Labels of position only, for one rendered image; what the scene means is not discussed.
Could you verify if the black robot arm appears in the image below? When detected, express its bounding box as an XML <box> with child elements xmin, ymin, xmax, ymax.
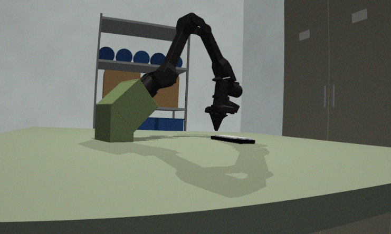
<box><xmin>141</xmin><ymin>13</ymin><xmax>243</xmax><ymax>98</ymax></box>

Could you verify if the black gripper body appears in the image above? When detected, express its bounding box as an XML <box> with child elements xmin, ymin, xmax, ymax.
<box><xmin>205</xmin><ymin>92</ymin><xmax>235</xmax><ymax>115</ymax></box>

